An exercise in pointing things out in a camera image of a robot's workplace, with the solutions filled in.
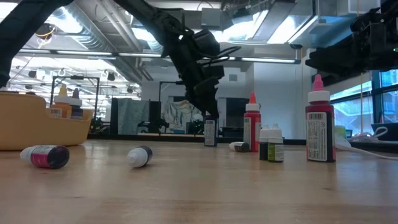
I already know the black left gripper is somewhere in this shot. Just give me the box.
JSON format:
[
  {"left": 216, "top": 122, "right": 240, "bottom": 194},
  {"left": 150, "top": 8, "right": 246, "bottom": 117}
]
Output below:
[{"left": 169, "top": 34, "right": 224, "bottom": 119}]

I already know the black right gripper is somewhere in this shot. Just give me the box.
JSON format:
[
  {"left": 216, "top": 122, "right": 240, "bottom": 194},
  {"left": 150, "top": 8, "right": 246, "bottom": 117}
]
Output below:
[{"left": 305, "top": 7, "right": 386, "bottom": 75}]

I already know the blue food coloring bottle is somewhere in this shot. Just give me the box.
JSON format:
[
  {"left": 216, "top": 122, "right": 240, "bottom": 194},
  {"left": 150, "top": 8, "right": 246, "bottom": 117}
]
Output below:
[{"left": 203, "top": 115, "right": 218, "bottom": 147}]

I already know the red food coloring bottle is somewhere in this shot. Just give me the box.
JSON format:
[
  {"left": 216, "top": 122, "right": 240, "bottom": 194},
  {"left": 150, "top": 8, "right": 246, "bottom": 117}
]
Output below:
[{"left": 243, "top": 91, "right": 262, "bottom": 153}]

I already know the small dark dropper bottle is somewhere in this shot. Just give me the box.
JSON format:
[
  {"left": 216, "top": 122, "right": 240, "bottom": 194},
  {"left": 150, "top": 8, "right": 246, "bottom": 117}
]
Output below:
[
  {"left": 127, "top": 146, "right": 154, "bottom": 169},
  {"left": 228, "top": 141, "right": 251, "bottom": 153},
  {"left": 259, "top": 124, "right": 270, "bottom": 161}
]

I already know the pink food coloring bottle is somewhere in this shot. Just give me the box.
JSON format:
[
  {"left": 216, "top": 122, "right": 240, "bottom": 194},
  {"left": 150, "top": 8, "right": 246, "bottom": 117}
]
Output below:
[{"left": 305, "top": 73, "right": 336, "bottom": 163}]

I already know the small green-label dropper bottle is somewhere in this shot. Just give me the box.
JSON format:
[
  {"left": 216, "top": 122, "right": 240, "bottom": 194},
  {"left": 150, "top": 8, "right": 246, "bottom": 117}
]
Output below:
[{"left": 267, "top": 123, "right": 284, "bottom": 164}]

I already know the purple food coloring bottle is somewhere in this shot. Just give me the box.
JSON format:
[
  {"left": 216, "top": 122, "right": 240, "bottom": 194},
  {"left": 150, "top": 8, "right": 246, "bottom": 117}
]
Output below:
[{"left": 68, "top": 88, "right": 84, "bottom": 120}]

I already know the orange food coloring bottle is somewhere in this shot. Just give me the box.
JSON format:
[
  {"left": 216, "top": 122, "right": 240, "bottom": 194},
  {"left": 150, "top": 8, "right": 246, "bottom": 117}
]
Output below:
[{"left": 49, "top": 83, "right": 72, "bottom": 119}]

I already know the small pink-label dropper bottle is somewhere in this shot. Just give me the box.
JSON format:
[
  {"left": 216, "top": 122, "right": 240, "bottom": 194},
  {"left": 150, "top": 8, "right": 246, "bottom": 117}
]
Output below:
[{"left": 19, "top": 144, "right": 70, "bottom": 170}]

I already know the white draped sheet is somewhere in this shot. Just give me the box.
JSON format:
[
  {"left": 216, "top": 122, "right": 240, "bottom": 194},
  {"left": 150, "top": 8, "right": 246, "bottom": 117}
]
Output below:
[{"left": 163, "top": 100, "right": 200, "bottom": 131}]

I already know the black cabinet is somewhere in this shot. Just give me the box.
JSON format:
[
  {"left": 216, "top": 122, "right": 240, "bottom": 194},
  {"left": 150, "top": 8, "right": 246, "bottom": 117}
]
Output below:
[{"left": 218, "top": 96, "right": 249, "bottom": 139}]

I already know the long linear ceiling light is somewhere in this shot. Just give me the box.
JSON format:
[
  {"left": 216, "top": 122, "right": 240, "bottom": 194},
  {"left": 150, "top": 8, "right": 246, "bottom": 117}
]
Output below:
[{"left": 17, "top": 48, "right": 302, "bottom": 65}]

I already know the green cup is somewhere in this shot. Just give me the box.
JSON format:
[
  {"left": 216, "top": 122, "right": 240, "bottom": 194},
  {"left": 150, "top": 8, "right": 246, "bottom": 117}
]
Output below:
[{"left": 335, "top": 124, "right": 347, "bottom": 139}]

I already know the white round puck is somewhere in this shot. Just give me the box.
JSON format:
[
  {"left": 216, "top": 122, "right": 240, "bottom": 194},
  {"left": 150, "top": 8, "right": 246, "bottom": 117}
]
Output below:
[{"left": 335, "top": 133, "right": 352, "bottom": 149}]

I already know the black bin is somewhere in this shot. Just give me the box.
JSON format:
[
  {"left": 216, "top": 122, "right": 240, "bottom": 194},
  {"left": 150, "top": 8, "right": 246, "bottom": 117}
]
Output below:
[{"left": 371, "top": 123, "right": 398, "bottom": 142}]

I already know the yellow plastic bin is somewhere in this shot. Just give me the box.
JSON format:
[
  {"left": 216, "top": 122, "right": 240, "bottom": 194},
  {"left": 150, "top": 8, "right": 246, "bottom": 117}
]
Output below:
[{"left": 0, "top": 92, "right": 94, "bottom": 152}]

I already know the black table frame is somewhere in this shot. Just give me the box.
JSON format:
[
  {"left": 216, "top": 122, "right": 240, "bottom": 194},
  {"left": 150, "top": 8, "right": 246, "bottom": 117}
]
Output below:
[{"left": 86, "top": 133, "right": 398, "bottom": 154}]

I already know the white cable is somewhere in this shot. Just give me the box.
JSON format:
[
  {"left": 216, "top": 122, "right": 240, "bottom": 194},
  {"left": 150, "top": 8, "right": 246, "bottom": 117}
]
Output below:
[{"left": 335, "top": 126, "right": 398, "bottom": 161}]

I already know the black ceiling cable reel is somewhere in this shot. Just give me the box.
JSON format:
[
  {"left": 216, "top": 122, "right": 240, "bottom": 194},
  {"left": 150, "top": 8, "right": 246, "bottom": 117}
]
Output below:
[{"left": 34, "top": 22, "right": 57, "bottom": 40}]

